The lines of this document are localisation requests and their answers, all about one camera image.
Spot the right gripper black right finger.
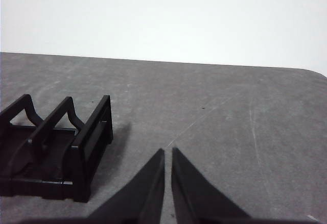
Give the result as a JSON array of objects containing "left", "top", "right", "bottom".
[{"left": 170, "top": 147, "right": 256, "bottom": 224}]

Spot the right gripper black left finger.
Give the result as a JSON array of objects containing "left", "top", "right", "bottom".
[{"left": 84, "top": 147, "right": 166, "bottom": 224}]

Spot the black plate rack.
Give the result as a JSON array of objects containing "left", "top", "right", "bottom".
[{"left": 0, "top": 94, "right": 114, "bottom": 204}]

